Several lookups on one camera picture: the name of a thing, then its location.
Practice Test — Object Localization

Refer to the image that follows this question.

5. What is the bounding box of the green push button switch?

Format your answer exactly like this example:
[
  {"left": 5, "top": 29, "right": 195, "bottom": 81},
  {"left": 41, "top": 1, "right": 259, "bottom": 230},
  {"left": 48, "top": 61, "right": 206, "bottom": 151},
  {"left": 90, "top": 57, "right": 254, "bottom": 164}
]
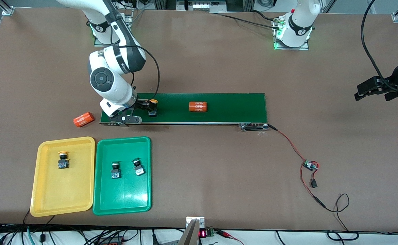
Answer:
[
  {"left": 111, "top": 161, "right": 122, "bottom": 180},
  {"left": 132, "top": 158, "right": 145, "bottom": 176}
]

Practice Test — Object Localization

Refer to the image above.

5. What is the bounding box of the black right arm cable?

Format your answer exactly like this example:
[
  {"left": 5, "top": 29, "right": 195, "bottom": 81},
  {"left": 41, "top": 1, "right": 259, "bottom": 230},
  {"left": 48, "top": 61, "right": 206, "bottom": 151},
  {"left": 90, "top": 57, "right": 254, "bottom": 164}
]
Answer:
[{"left": 111, "top": 31, "right": 160, "bottom": 101}]

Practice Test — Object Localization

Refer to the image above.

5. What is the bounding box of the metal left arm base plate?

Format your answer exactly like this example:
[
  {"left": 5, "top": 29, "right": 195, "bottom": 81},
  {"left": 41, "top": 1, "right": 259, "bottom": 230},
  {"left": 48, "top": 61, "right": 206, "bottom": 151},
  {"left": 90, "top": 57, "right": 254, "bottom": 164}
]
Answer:
[{"left": 272, "top": 17, "right": 310, "bottom": 51}]

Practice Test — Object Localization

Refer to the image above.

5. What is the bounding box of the red clip lead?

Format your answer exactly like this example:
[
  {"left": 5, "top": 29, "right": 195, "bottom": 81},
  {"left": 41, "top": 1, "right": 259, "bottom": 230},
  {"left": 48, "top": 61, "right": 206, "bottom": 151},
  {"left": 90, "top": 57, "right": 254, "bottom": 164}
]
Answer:
[{"left": 216, "top": 230, "right": 244, "bottom": 245}]

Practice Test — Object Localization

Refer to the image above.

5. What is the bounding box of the orange cylinder with white print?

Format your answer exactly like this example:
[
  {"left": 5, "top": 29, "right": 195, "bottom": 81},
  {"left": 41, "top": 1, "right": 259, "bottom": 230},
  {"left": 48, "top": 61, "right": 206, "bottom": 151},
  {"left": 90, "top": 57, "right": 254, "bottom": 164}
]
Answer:
[
  {"left": 189, "top": 101, "right": 208, "bottom": 112},
  {"left": 73, "top": 112, "right": 95, "bottom": 128}
]

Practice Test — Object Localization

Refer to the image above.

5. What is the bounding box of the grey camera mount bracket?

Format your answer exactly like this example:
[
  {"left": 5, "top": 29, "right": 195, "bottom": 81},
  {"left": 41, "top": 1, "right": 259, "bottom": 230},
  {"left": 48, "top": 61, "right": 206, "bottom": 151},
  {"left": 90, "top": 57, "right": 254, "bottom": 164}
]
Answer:
[{"left": 178, "top": 216, "right": 205, "bottom": 245}]

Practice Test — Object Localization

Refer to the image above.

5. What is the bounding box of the green conveyor belt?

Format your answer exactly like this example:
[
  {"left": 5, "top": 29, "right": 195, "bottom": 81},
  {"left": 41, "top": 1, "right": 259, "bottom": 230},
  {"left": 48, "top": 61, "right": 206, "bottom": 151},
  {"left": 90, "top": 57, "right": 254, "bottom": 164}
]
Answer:
[{"left": 99, "top": 92, "right": 269, "bottom": 131}]

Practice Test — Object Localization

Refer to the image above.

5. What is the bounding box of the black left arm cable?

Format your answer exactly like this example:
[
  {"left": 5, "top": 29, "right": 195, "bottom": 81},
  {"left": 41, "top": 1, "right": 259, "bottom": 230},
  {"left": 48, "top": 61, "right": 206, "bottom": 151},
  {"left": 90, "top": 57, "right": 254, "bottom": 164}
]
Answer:
[{"left": 361, "top": 0, "right": 398, "bottom": 93}]

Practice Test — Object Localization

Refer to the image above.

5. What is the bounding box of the yellow plastic tray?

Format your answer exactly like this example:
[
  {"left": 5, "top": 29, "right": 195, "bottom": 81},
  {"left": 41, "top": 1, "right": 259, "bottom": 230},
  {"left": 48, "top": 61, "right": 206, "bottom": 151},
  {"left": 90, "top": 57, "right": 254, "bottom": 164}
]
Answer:
[{"left": 30, "top": 136, "right": 96, "bottom": 217}]

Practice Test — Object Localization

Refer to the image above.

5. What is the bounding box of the black cable to arm base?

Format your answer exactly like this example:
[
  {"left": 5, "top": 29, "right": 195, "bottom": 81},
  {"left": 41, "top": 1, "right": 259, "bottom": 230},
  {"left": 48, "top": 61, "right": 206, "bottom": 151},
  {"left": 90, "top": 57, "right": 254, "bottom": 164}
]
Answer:
[{"left": 216, "top": 10, "right": 282, "bottom": 30}]

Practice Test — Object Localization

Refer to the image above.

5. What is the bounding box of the green plastic tray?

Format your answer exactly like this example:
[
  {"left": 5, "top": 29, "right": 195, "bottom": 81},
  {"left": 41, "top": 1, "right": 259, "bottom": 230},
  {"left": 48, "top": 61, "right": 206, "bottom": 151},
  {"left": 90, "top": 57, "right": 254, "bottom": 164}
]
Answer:
[{"left": 93, "top": 136, "right": 152, "bottom": 216}]

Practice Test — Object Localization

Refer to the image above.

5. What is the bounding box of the thin black looped cable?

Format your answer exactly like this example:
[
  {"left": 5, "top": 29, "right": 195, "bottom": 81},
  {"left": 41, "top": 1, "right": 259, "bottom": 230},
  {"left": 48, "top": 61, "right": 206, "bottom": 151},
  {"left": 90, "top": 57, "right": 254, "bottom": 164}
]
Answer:
[{"left": 313, "top": 193, "right": 359, "bottom": 241}]

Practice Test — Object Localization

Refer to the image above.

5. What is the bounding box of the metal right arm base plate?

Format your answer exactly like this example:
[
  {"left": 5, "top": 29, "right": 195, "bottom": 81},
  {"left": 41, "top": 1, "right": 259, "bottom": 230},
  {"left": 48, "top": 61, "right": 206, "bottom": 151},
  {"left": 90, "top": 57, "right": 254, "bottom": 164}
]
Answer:
[{"left": 94, "top": 10, "right": 134, "bottom": 47}]

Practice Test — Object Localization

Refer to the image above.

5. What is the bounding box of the aluminium frame structure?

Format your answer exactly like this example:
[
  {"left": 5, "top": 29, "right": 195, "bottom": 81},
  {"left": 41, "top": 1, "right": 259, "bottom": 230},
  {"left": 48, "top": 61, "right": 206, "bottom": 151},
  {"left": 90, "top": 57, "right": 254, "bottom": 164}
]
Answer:
[{"left": 153, "top": 0, "right": 255, "bottom": 14}]

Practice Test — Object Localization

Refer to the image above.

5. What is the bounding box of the yellow push button switch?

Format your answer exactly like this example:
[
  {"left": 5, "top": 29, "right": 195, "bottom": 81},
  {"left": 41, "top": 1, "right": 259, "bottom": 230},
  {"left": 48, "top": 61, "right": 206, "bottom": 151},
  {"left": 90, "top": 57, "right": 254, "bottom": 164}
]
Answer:
[
  {"left": 57, "top": 150, "right": 70, "bottom": 169},
  {"left": 148, "top": 99, "right": 159, "bottom": 117}
]

